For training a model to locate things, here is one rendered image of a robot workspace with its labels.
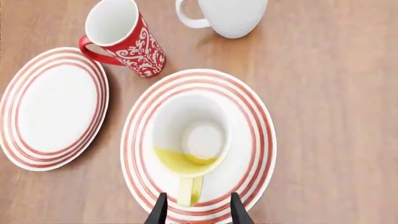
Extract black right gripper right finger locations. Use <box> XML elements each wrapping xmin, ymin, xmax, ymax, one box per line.
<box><xmin>230</xmin><ymin>192</ymin><xmax>257</xmax><ymax>224</ymax></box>

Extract white textured mug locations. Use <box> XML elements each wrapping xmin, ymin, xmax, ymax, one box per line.
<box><xmin>175</xmin><ymin>0</ymin><xmax>269</xmax><ymax>39</ymax></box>

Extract red mug with white pattern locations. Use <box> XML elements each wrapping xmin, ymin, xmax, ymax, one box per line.
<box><xmin>78</xmin><ymin>0</ymin><xmax>167</xmax><ymax>78</ymax></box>

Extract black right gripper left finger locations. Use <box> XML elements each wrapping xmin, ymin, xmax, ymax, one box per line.
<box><xmin>145</xmin><ymin>192</ymin><xmax>169</xmax><ymax>224</ymax></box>

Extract yellow and white mug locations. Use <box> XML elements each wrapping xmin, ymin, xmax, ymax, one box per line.
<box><xmin>150</xmin><ymin>93</ymin><xmax>233</xmax><ymax>208</ymax></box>

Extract white plate with red rings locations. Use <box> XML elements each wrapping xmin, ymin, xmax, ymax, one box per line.
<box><xmin>119</xmin><ymin>68</ymin><xmax>278</xmax><ymax>217</ymax></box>
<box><xmin>0</xmin><ymin>47</ymin><xmax>110</xmax><ymax>172</ymax></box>

